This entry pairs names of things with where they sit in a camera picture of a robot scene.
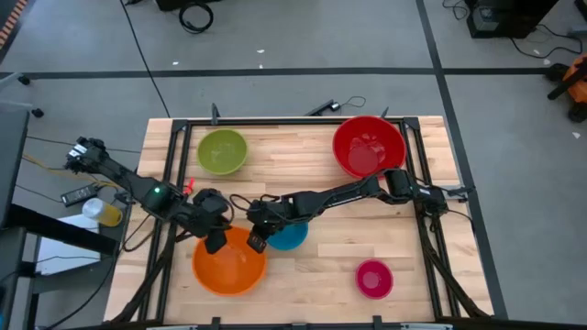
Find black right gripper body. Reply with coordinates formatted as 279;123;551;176
246;193;294;232

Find yellow cable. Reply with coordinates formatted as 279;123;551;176
21;153;121;190

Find green plastic bowl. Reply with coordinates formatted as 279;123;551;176
196;127;249;177

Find orange and black machine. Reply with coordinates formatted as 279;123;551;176
546;51;587;124

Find black equipment box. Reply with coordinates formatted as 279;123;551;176
464;0;559;39

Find small magenta plastic bowl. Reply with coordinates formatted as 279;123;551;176
354;258;395;301

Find long black floor cable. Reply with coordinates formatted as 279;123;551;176
118;0;172;119

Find black desk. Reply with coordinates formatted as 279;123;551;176
0;108;119;330

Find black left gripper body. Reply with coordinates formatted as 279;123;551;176
191;187;232;239

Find orange black striped tape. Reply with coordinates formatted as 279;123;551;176
0;0;29;50

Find small black plug with cable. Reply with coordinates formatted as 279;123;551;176
304;94;368;117

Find yellow plastic bottle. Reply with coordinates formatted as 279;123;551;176
82;197;125;228

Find small blue plastic bowl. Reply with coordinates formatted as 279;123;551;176
267;221;310;252

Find large red plastic bowl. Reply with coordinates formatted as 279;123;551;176
332;115;408;181

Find large orange plastic bowl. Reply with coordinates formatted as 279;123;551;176
192;225;269;297

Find black power adapter brick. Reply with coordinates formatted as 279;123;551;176
60;182;101;208

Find black metal table frame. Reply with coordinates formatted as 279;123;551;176
109;103;494;330

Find coiled black cable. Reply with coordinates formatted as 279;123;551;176
178;1;216;35

